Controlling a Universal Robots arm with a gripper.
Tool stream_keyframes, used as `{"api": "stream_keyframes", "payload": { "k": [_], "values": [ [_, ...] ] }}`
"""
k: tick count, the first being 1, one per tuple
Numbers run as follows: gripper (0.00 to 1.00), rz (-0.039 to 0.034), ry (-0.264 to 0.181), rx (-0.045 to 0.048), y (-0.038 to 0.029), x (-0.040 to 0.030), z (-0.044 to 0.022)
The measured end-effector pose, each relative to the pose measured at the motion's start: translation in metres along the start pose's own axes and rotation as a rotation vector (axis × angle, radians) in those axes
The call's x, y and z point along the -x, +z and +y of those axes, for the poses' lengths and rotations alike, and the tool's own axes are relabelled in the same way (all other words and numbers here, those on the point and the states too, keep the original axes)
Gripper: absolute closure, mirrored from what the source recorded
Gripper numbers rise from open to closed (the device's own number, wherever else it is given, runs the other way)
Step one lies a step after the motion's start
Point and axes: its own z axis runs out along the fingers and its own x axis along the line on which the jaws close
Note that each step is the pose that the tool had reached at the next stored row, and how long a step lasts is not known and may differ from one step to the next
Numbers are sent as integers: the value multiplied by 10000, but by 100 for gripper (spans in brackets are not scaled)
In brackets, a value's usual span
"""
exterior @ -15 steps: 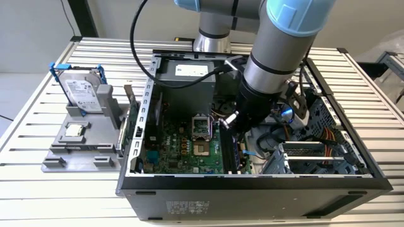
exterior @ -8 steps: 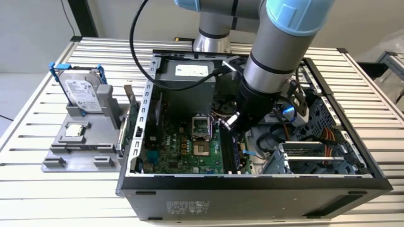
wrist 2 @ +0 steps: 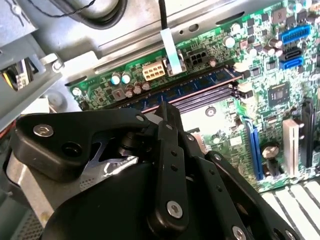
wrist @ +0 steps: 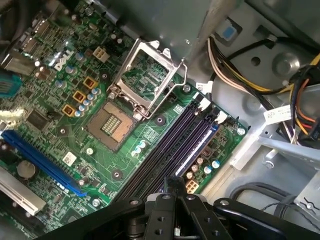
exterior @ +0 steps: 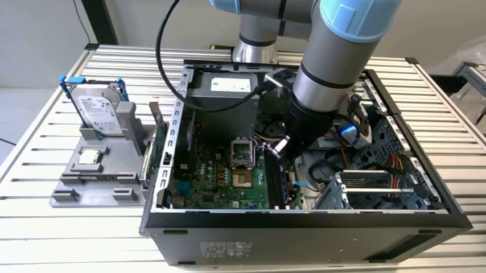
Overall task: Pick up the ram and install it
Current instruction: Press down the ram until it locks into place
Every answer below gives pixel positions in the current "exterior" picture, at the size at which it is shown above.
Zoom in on black RAM slot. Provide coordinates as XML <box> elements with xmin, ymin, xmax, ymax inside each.
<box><xmin>268</xmin><ymin>156</ymin><xmax>282</xmax><ymax>212</ymax></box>
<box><xmin>262</xmin><ymin>153</ymin><xmax>277</xmax><ymax>212</ymax></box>

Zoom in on black cooling fan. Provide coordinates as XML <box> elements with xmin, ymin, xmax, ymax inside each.
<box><xmin>257</xmin><ymin>119</ymin><xmax>285</xmax><ymax>140</ymax></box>

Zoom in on metal socket cover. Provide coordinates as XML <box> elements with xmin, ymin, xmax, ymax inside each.
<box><xmin>229</xmin><ymin>136</ymin><xmax>254</xmax><ymax>168</ymax></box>

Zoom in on grey power supply unit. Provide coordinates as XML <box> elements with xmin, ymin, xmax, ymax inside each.
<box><xmin>186</xmin><ymin>71</ymin><xmax>261</xmax><ymax>143</ymax></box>

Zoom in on perforated metal panel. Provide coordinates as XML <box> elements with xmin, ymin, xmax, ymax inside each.
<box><xmin>356</xmin><ymin>115</ymin><xmax>415</xmax><ymax>173</ymax></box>

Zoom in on silver metal drive cage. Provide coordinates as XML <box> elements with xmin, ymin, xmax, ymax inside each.
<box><xmin>312</xmin><ymin>169</ymin><xmax>447</xmax><ymax>212</ymax></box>

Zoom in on CPU socket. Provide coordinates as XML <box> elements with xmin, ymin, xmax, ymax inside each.
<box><xmin>230</xmin><ymin>169</ymin><xmax>254</xmax><ymax>189</ymax></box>

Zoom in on green motherboard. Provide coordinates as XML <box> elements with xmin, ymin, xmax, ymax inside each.
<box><xmin>169</xmin><ymin>143</ymin><xmax>306</xmax><ymax>212</ymax></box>

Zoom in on green graphics card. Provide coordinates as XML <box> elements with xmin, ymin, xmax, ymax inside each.
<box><xmin>138</xmin><ymin>101</ymin><xmax>169</xmax><ymax>190</ymax></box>

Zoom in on black PC case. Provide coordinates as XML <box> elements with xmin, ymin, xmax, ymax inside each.
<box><xmin>138</xmin><ymin>59</ymin><xmax>473</xmax><ymax>268</ymax></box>

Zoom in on grey parts rack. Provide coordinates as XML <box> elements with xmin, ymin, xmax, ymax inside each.
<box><xmin>47</xmin><ymin>102</ymin><xmax>160</xmax><ymax>209</ymax></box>

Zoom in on clear plastic sheet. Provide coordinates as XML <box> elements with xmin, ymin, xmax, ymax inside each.
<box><xmin>432</xmin><ymin>36</ymin><xmax>486</xmax><ymax>75</ymax></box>

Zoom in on hard disk in blue carrier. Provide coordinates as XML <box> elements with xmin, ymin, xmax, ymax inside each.
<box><xmin>58</xmin><ymin>74</ymin><xmax>129</xmax><ymax>140</ymax></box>

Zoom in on silver CPU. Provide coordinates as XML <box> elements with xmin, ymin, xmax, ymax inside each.
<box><xmin>75</xmin><ymin>148</ymin><xmax>102</xmax><ymax>165</ymax></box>

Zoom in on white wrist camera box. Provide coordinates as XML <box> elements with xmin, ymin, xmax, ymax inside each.
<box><xmin>333</xmin><ymin>119</ymin><xmax>375</xmax><ymax>148</ymax></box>

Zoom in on thin orange wire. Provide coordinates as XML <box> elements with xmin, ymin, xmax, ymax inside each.
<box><xmin>338</xmin><ymin>146</ymin><xmax>349</xmax><ymax>171</ymax></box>

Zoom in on black looped cables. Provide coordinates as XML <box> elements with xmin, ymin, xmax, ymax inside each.
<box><xmin>306</xmin><ymin>158</ymin><xmax>342</xmax><ymax>190</ymax></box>

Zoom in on red yellow wire bundle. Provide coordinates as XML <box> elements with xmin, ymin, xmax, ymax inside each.
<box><xmin>381</xmin><ymin>153</ymin><xmax>407</xmax><ymax>191</ymax></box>

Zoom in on thick black cable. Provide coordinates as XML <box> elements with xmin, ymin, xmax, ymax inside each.
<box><xmin>154</xmin><ymin>0</ymin><xmax>274</xmax><ymax>111</ymax></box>

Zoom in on grey metal frame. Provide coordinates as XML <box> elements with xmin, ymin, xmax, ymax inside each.
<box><xmin>453</xmin><ymin>61</ymin><xmax>486</xmax><ymax>94</ymax></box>

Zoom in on black frame post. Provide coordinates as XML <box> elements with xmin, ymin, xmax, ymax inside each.
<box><xmin>81</xmin><ymin>0</ymin><xmax>118</xmax><ymax>46</ymax></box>

